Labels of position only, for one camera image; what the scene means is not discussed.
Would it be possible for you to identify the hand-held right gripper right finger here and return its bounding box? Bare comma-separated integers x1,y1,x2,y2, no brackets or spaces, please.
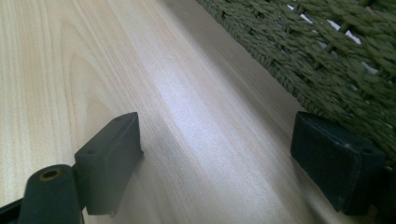
290,110,387,217

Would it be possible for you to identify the green woven rope basket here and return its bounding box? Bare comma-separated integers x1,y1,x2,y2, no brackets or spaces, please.
195,0,396,171

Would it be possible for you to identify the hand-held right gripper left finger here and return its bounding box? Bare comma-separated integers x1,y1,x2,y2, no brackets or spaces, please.
74,111,145,217

